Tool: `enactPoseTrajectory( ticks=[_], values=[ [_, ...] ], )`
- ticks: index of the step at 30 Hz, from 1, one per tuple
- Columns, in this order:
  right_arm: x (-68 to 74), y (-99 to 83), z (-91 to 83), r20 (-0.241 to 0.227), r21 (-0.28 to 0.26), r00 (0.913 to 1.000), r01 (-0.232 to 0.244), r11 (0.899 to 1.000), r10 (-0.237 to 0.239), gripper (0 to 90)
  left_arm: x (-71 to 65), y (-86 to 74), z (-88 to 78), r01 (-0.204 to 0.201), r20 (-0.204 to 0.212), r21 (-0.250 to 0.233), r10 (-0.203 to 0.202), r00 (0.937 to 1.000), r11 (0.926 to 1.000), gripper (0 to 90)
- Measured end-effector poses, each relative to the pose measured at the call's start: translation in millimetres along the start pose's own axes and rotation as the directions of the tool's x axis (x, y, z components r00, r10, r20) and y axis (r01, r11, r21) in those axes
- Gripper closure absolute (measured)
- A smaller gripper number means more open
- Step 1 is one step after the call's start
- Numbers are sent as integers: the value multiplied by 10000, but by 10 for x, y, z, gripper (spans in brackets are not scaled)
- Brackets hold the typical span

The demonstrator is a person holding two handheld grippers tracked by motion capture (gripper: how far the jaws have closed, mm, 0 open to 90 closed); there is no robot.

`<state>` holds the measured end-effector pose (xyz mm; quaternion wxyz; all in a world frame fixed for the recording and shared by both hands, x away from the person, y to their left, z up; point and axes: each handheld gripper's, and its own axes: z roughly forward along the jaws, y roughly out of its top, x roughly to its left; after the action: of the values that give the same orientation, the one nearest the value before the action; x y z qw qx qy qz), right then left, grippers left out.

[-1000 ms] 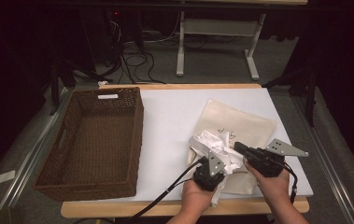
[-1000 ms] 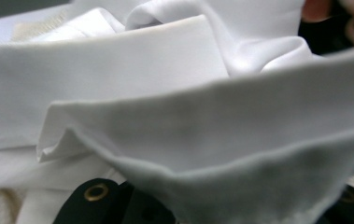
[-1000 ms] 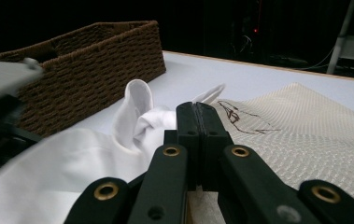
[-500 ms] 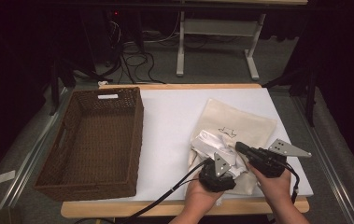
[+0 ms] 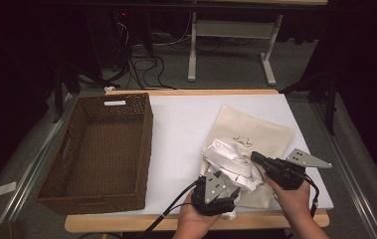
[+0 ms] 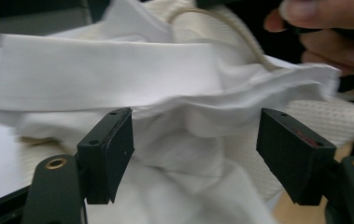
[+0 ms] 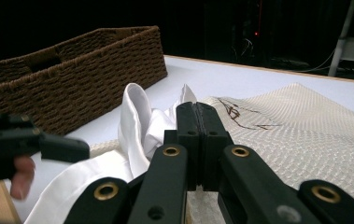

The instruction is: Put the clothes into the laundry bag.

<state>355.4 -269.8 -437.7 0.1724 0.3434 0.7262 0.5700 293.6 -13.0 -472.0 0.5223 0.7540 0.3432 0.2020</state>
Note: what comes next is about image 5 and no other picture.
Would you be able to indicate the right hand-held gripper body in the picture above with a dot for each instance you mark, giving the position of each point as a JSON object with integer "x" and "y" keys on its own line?
{"x": 285, "y": 177}

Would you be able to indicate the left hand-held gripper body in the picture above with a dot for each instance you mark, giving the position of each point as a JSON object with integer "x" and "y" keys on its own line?
{"x": 212, "y": 202}

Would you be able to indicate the cream mesh laundry bag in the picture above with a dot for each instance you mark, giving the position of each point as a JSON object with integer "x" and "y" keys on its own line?
{"x": 262, "y": 129}

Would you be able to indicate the white garment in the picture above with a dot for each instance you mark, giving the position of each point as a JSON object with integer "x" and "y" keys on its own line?
{"x": 232, "y": 162}

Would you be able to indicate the brown wicker basket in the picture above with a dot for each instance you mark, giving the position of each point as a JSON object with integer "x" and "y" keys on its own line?
{"x": 103, "y": 149}

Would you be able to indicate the person's right hand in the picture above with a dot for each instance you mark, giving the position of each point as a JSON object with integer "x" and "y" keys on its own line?
{"x": 293, "y": 202}

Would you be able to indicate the person's left hand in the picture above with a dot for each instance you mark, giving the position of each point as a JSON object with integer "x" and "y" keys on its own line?
{"x": 194, "y": 222}

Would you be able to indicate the white table cover sheet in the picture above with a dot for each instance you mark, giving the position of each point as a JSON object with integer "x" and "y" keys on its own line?
{"x": 176, "y": 132}

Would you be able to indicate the wooden table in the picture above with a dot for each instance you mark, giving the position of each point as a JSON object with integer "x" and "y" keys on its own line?
{"x": 126, "y": 224}

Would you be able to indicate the black metal stand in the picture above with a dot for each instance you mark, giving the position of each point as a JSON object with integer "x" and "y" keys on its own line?
{"x": 331, "y": 99}
{"x": 60, "y": 86}

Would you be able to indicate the small white object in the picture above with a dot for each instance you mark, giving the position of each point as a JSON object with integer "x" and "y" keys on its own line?
{"x": 109, "y": 89}

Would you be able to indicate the black equipment box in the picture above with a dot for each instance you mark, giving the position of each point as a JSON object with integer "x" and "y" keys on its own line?
{"x": 123, "y": 20}

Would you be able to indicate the aluminium floor rail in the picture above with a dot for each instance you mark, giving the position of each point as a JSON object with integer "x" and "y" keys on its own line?
{"x": 348, "y": 159}
{"x": 33, "y": 166}

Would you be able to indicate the white metal desk frame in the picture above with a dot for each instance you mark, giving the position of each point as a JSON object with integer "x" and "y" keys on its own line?
{"x": 232, "y": 29}

